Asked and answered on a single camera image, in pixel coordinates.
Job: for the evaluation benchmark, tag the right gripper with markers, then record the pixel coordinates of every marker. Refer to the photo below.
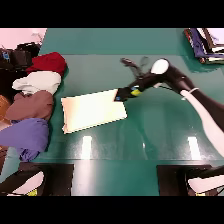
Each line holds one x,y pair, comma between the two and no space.
127,92

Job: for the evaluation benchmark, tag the cream shirt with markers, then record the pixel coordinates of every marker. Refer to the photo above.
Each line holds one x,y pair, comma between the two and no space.
93,110

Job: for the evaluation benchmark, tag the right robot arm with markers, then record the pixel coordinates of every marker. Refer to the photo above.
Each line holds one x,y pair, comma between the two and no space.
186,83

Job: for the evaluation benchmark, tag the red garment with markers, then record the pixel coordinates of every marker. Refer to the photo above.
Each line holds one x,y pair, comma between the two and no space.
49,62

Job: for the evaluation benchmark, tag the white garment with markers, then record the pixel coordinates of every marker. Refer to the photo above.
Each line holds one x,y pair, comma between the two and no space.
39,82

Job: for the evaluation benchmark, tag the brown garment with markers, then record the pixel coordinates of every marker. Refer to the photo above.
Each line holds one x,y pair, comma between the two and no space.
31,106

